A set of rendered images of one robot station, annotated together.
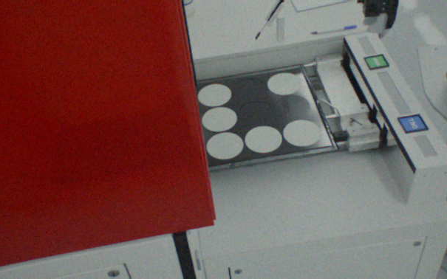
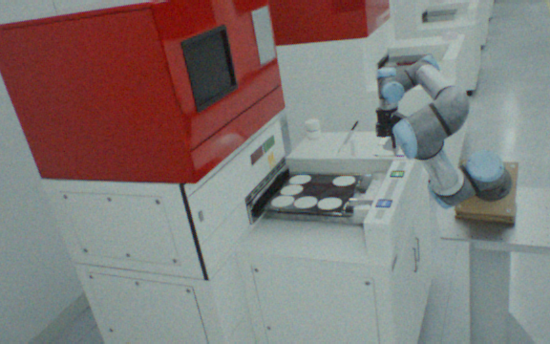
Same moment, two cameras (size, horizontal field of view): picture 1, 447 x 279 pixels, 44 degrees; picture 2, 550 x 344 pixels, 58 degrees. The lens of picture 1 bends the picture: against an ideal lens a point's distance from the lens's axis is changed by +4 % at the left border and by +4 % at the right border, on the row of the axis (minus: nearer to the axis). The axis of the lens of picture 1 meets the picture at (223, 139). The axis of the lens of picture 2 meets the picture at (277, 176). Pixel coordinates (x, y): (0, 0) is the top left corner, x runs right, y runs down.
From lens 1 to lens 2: 1.21 m
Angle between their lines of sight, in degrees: 33
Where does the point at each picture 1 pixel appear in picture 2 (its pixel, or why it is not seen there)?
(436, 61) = not seen: hidden behind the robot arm
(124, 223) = (158, 169)
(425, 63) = not seen: hidden behind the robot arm
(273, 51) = (347, 161)
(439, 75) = not seen: hidden behind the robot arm
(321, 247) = (305, 266)
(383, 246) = (345, 279)
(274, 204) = (292, 238)
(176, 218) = (179, 172)
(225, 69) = (316, 168)
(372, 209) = (345, 252)
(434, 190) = (381, 245)
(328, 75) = (376, 182)
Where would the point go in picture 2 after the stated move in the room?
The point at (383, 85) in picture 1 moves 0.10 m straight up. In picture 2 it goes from (389, 185) to (387, 162)
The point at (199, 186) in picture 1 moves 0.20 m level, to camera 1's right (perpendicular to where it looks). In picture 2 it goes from (184, 154) to (236, 156)
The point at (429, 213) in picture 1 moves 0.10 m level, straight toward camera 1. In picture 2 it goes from (374, 261) to (353, 272)
